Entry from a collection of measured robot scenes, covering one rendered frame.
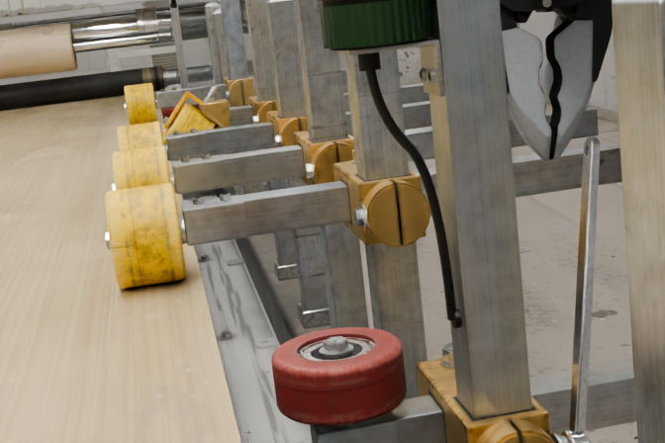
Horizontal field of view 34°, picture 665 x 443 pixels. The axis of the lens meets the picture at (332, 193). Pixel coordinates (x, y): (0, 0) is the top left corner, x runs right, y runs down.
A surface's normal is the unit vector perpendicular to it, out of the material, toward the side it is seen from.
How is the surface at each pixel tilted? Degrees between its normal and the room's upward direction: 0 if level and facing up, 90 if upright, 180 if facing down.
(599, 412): 90
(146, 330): 0
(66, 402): 0
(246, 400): 0
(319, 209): 90
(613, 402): 90
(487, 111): 90
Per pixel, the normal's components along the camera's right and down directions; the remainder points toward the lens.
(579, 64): 0.17, 0.16
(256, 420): -0.11, -0.98
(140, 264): 0.20, 0.47
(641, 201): -0.98, 0.14
